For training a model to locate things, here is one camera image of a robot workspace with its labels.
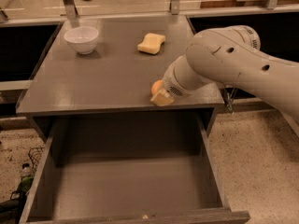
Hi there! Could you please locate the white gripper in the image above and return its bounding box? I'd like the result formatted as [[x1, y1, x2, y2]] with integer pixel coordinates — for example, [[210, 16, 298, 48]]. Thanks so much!
[[150, 63, 200, 106]]

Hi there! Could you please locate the orange fruit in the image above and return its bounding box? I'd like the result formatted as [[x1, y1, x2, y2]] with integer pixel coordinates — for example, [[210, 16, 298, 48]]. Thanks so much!
[[150, 80, 163, 95]]

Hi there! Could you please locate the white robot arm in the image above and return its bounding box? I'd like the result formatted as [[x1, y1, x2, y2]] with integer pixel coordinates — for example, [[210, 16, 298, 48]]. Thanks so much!
[[150, 25, 299, 119]]

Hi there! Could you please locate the grey cabinet counter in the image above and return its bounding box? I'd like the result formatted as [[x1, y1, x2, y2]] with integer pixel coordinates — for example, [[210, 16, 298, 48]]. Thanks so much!
[[17, 16, 223, 141]]

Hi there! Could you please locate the open grey top drawer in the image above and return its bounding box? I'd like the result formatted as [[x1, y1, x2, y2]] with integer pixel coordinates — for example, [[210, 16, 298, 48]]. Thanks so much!
[[21, 111, 249, 224]]

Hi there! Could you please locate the yellow sponge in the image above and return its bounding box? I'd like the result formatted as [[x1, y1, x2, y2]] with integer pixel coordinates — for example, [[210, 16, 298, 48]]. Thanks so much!
[[137, 33, 165, 55]]

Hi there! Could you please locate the white ceramic bowl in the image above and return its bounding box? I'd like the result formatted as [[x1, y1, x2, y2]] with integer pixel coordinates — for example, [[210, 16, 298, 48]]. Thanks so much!
[[64, 26, 99, 54]]

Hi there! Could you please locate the green bottle on floor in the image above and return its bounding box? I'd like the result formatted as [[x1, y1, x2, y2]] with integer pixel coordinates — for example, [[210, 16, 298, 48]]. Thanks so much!
[[10, 162, 34, 201]]

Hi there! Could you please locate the metal clamp under rail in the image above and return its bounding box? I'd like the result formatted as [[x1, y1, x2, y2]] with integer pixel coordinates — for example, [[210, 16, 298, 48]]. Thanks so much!
[[223, 88, 237, 114]]

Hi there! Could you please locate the metal bracket left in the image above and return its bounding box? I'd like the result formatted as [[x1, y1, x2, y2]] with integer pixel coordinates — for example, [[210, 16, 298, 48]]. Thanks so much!
[[63, 0, 78, 20]]

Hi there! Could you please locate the black wire basket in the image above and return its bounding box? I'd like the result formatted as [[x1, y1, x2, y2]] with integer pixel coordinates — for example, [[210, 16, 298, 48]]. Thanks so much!
[[28, 147, 44, 169]]

